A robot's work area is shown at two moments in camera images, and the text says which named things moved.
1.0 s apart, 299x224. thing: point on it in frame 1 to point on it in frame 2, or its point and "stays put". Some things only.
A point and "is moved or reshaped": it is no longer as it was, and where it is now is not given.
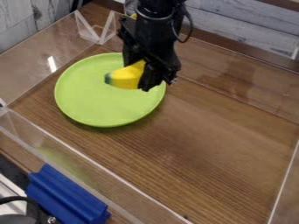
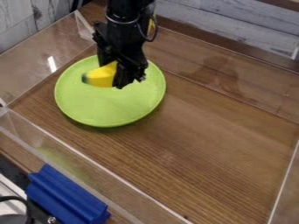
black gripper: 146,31 to 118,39
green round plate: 97,102 stays put
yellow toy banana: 125,77 is moved or reshaped
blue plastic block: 64,198 stays put
